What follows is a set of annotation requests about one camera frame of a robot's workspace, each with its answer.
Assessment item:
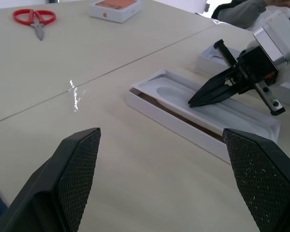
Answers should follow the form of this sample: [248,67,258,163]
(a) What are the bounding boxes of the white phone box base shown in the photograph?
[125,87,232,165]

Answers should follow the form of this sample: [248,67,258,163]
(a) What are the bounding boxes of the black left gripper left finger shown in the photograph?
[0,127,102,232]

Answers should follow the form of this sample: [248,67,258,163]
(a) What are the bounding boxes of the white phone box lid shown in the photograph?
[195,45,290,107]

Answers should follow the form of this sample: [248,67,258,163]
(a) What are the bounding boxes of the white moulded insert tray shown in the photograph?
[131,69,281,143]

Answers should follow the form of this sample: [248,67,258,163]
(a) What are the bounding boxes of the red handled scissors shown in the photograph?
[12,9,57,41]

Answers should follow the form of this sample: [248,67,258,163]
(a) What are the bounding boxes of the person in grey jacket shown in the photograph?
[211,0,290,30]

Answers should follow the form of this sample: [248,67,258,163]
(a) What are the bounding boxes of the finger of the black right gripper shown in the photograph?
[190,81,243,108]
[188,67,239,106]

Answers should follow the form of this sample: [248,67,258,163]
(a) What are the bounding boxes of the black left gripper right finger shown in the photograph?
[222,128,290,232]

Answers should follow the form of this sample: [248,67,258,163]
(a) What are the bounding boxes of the small white orange-topped box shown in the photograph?
[88,0,143,24]

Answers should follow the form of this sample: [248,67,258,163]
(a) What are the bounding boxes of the clear plastic film scrap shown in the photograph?
[69,78,87,113]

